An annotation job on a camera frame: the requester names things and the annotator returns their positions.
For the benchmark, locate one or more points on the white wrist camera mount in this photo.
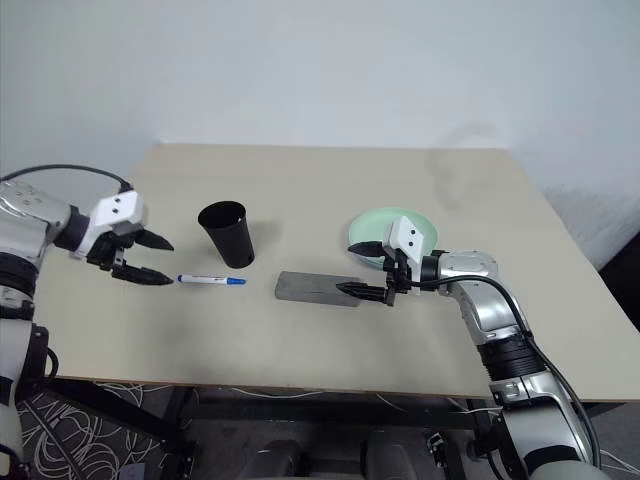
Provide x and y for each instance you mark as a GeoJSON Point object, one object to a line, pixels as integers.
{"type": "Point", "coordinates": [120, 210]}
{"type": "Point", "coordinates": [407, 237]}

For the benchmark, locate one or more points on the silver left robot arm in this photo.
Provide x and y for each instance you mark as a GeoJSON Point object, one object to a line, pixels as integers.
{"type": "Point", "coordinates": [30, 220]}

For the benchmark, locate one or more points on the black metal table frame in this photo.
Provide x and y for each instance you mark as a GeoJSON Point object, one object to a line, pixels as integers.
{"type": "Point", "coordinates": [300, 411]}

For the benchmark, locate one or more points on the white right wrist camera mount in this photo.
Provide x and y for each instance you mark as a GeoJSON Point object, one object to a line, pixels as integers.
{"type": "Point", "coordinates": [407, 237]}

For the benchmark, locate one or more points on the green plate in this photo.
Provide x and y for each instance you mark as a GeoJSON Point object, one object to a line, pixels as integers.
{"type": "Point", "coordinates": [370, 225]}

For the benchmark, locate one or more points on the black leaf-patterned mat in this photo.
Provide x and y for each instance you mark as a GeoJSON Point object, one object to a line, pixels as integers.
{"type": "Point", "coordinates": [75, 435]}

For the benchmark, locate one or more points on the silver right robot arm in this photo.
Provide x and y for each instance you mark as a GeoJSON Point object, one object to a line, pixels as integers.
{"type": "Point", "coordinates": [500, 315]}

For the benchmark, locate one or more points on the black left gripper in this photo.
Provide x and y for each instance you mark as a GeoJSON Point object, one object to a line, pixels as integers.
{"type": "Point", "coordinates": [105, 250]}

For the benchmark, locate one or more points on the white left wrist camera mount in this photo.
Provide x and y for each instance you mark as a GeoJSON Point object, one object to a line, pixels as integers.
{"type": "Point", "coordinates": [120, 210]}

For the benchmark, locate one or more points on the grey whiteboard eraser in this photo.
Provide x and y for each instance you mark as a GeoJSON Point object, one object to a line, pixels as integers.
{"type": "Point", "coordinates": [310, 287]}

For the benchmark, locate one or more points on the blue marker pen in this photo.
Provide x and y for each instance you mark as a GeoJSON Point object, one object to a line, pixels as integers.
{"type": "Point", "coordinates": [210, 280]}

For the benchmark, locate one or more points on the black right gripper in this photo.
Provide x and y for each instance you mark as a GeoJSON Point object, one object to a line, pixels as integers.
{"type": "Point", "coordinates": [395, 285]}

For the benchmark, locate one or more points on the black cup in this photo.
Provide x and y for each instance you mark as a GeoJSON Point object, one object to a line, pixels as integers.
{"type": "Point", "coordinates": [232, 240]}

